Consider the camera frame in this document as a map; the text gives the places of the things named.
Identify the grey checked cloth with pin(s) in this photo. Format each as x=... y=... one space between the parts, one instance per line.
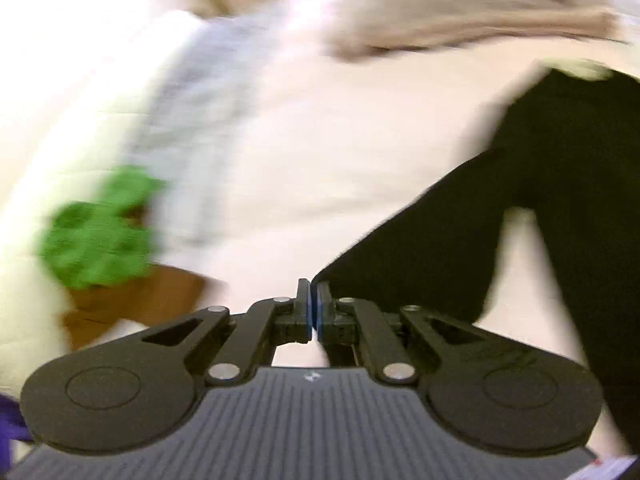
x=200 y=120

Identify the black pants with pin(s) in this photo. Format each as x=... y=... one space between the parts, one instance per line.
x=525 y=200

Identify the green leafy plant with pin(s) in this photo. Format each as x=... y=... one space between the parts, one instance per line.
x=100 y=240

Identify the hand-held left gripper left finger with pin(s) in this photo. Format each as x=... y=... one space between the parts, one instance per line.
x=306 y=312

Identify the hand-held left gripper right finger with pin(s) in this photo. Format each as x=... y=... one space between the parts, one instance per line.
x=320 y=312

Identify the beige folded blanket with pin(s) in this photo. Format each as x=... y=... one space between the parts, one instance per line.
x=465 y=15

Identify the purple cloth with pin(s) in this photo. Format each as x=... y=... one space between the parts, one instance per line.
x=12 y=417

